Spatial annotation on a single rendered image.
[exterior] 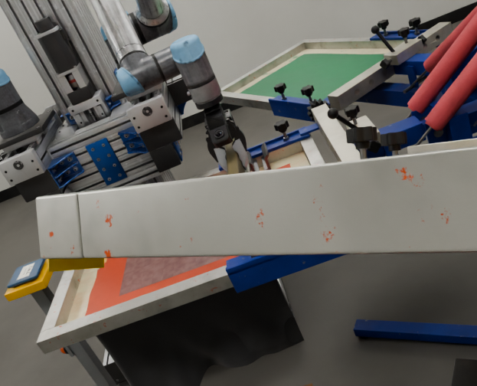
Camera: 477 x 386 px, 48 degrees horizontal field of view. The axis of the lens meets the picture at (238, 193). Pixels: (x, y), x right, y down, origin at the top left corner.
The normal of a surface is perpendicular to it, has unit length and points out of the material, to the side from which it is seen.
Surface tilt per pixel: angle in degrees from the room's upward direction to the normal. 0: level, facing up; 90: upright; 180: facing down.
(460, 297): 0
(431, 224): 58
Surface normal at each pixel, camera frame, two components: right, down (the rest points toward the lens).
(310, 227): -0.54, 0.05
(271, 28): 0.07, 0.45
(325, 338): -0.36, -0.82
